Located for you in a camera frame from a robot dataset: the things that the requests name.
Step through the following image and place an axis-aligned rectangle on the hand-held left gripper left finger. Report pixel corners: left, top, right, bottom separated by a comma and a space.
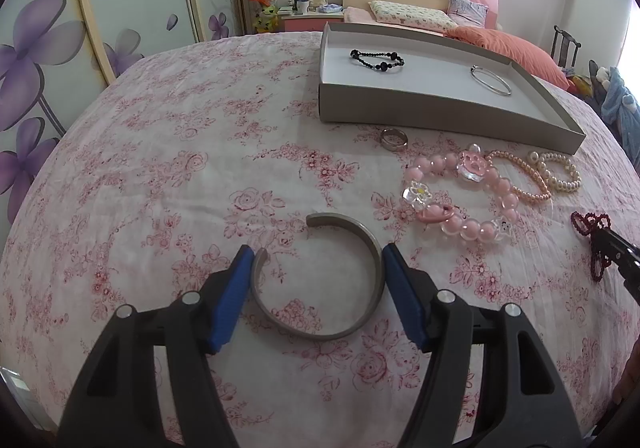
56, 244, 261, 448

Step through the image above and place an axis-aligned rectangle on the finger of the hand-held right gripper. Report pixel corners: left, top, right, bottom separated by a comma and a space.
600, 253, 640, 303
591, 227, 640, 259

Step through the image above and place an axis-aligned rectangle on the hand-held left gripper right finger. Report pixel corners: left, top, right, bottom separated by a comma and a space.
381, 243, 586, 448

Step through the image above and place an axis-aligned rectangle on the dark red bead bracelet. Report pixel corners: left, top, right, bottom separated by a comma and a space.
571, 211, 613, 283

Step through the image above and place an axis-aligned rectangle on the grey metal cuff bracelet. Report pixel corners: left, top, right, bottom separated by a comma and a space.
250, 213, 387, 342

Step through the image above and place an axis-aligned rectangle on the white pearl bracelet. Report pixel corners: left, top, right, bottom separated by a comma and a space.
529, 151, 582, 193

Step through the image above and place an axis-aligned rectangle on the large pink bead bracelet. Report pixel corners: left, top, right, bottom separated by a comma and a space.
403, 144, 521, 247

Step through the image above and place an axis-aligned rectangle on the small pink pearl bracelet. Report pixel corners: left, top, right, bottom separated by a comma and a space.
486, 150, 552, 203

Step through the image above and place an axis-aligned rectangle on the silver ring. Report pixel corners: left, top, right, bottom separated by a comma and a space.
380, 128, 410, 151

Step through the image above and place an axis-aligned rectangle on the grey cardboard tray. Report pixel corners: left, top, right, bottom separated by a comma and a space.
318, 22, 587, 156

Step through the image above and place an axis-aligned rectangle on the blue garment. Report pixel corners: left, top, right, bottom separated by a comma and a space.
600, 68, 640, 153

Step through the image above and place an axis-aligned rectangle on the pink floral tablecloth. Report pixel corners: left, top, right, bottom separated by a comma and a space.
0, 30, 640, 448

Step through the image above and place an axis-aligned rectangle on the dark wooden chair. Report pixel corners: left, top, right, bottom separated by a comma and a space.
550, 26, 582, 71

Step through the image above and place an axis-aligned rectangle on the orange duvet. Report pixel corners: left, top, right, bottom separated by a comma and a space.
445, 25, 576, 91

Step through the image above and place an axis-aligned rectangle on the thin silver bangle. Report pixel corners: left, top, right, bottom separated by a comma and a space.
470, 66, 513, 97

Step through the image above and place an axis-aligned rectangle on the purple pillow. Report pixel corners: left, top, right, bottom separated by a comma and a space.
446, 0, 489, 28

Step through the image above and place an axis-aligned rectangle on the yellow green plush toy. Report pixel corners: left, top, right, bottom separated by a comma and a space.
255, 4, 281, 33

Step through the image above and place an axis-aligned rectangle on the white floral pillow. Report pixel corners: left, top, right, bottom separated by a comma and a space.
368, 0, 458, 33

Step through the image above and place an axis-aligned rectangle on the bed with pink sheet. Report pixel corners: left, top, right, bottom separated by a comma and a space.
343, 6, 451, 36

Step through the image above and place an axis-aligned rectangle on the pink white nightstand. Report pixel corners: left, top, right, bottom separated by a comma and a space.
277, 9, 346, 33

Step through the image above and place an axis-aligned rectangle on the black bead bracelet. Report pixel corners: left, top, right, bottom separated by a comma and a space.
349, 48, 406, 75

